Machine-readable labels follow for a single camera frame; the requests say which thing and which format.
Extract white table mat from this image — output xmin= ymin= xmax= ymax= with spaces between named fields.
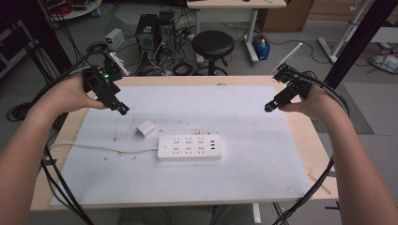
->
xmin=50 ymin=84 xmax=313 ymax=207

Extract white power supply box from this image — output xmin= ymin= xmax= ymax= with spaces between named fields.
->
xmin=104 ymin=27 xmax=126 ymax=52

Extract black computer tower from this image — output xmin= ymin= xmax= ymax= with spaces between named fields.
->
xmin=134 ymin=13 xmax=160 ymax=66
xmin=158 ymin=9 xmax=176 ymax=54

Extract wooden table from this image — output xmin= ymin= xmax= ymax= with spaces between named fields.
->
xmin=30 ymin=74 xmax=341 ymax=213

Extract white table leg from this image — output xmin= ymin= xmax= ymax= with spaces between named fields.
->
xmin=252 ymin=202 xmax=263 ymax=225

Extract white metal stand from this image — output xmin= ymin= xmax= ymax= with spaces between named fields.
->
xmin=316 ymin=0 xmax=371 ymax=66

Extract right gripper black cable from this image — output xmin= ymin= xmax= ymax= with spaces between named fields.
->
xmin=271 ymin=71 xmax=351 ymax=225

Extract white power strip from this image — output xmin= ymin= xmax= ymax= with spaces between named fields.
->
xmin=157 ymin=133 xmax=223 ymax=161

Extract white power strip cable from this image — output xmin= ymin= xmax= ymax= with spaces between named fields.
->
xmin=49 ymin=142 xmax=160 ymax=155

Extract coiled black cable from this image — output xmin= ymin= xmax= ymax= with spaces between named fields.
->
xmin=173 ymin=61 xmax=194 ymax=76

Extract round white table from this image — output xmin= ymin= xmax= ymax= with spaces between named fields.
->
xmin=39 ymin=0 xmax=103 ymax=23

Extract white charger plug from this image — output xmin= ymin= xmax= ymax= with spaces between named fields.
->
xmin=135 ymin=120 xmax=157 ymax=139

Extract blue storage box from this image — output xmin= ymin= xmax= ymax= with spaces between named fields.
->
xmin=251 ymin=33 xmax=272 ymax=61

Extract person's right hand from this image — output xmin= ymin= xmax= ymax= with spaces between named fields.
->
xmin=278 ymin=84 xmax=343 ymax=122

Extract black metal frame post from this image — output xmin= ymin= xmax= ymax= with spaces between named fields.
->
xmin=323 ymin=0 xmax=398 ymax=91
xmin=12 ymin=0 xmax=73 ymax=75

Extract cardboard box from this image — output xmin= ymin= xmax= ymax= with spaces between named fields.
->
xmin=257 ymin=0 xmax=314 ymax=33

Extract white-legged wooden desk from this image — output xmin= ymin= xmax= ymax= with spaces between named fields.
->
xmin=186 ymin=0 xmax=288 ymax=67

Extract black round stool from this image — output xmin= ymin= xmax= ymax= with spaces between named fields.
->
xmin=191 ymin=29 xmax=236 ymax=76

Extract person's left hand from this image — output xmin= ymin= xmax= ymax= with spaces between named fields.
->
xmin=40 ymin=74 xmax=109 ymax=117

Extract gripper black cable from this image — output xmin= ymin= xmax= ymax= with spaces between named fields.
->
xmin=6 ymin=50 xmax=109 ymax=225
xmin=271 ymin=71 xmax=351 ymax=225

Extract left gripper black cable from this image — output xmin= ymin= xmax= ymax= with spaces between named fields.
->
xmin=6 ymin=50 xmax=109 ymax=225

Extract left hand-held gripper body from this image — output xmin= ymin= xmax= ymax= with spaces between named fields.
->
xmin=82 ymin=51 xmax=130 ymax=111

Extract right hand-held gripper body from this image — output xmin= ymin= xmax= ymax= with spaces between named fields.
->
xmin=270 ymin=41 xmax=313 ymax=108

